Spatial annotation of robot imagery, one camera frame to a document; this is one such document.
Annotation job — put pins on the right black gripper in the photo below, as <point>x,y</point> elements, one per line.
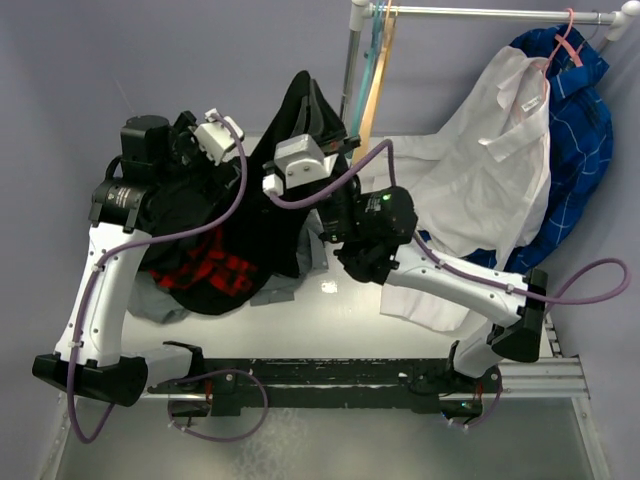
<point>317,120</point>

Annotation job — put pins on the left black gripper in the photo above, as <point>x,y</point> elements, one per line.
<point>186,139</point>

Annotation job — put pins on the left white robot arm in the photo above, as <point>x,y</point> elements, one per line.
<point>151,204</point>

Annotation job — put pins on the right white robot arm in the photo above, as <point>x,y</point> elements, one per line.
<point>379,244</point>

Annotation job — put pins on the beige wooden hanger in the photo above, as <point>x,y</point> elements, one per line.
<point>383,32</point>

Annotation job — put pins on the teal plastic hanger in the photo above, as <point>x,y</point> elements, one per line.
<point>354,104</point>

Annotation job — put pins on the red black plaid shirt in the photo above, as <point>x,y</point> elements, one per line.
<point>210,262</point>

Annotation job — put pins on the white shirt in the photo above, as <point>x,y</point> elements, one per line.
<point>481,184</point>

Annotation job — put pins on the grey shirt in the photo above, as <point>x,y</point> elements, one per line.
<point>155,303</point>

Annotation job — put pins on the pink hanger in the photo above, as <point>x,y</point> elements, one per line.
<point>562,68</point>

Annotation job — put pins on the blue plaid shirt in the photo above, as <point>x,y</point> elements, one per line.
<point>581,147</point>

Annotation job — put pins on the metal clothes rack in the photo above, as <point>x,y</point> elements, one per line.
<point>618,22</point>

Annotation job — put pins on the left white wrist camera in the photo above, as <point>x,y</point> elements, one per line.
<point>217,137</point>

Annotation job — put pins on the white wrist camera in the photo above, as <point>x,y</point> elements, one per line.
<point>298,161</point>
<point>217,137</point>

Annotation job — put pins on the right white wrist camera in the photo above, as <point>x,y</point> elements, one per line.
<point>298,161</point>

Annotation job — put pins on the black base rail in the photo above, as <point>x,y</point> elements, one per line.
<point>422,386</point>

